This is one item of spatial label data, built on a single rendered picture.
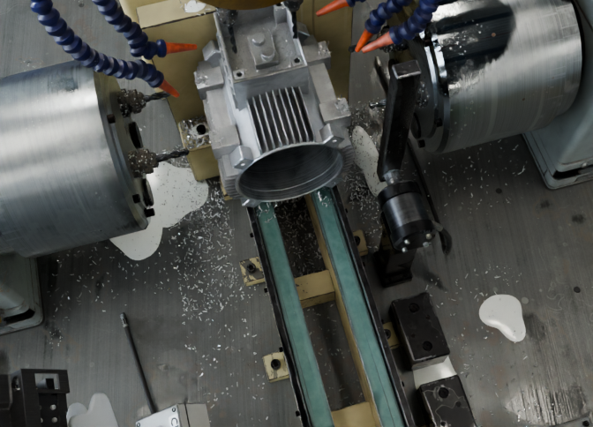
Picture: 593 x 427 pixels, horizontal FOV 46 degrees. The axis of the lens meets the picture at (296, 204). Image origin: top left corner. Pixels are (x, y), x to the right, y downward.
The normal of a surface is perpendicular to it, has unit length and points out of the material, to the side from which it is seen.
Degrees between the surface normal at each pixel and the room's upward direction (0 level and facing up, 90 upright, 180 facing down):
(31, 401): 57
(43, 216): 66
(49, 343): 0
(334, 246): 0
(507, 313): 0
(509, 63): 43
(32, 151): 24
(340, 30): 90
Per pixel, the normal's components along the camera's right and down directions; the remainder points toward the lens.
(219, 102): -0.04, -0.42
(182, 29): 0.25, 0.87
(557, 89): 0.22, 0.62
